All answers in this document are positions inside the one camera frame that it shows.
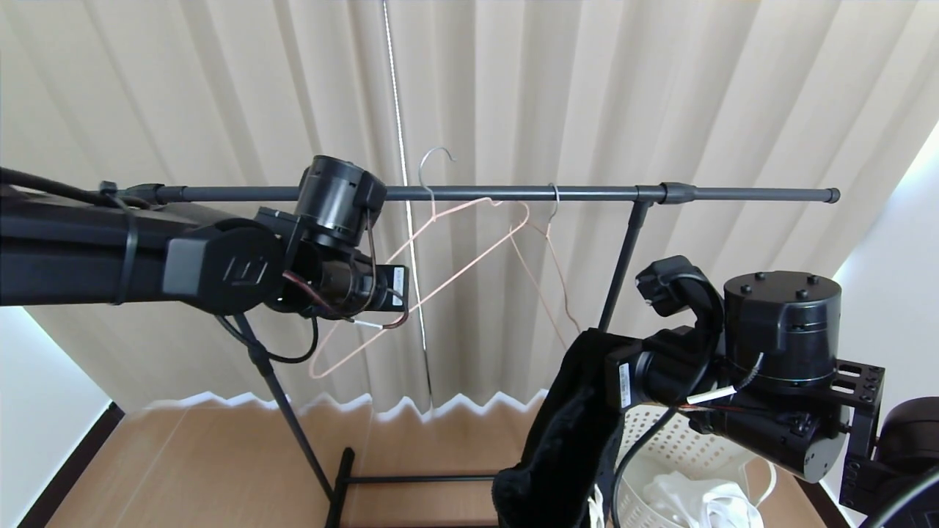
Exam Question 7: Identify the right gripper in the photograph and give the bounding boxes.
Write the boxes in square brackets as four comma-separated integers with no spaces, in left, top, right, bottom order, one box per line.
[603,326,727,411]

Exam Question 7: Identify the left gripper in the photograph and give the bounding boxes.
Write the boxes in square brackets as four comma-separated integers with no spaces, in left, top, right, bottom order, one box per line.
[323,253,409,318]

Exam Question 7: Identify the pink clothes hanger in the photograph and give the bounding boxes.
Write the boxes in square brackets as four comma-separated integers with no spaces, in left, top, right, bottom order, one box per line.
[507,183,582,350]
[307,146,531,381]

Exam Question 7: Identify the black shorts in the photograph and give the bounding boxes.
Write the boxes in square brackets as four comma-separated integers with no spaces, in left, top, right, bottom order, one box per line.
[491,327,632,528]

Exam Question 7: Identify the white laundry basket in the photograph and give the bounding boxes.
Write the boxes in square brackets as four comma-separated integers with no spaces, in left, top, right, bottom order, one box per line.
[612,403,778,528]

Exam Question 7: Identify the black clothes rack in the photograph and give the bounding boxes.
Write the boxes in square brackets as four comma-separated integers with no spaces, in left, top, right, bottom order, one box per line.
[99,181,841,528]

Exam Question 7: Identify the white garment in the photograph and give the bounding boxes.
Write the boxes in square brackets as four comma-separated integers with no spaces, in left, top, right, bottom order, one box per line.
[642,472,765,528]

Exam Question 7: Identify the beige curtain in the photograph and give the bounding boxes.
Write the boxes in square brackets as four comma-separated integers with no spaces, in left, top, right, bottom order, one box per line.
[0,0,939,420]

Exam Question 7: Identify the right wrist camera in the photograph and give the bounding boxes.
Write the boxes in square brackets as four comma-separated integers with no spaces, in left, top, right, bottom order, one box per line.
[635,255,727,345]

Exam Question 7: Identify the black cable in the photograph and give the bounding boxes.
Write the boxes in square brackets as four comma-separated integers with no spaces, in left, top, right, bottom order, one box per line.
[610,406,680,528]
[212,311,321,366]

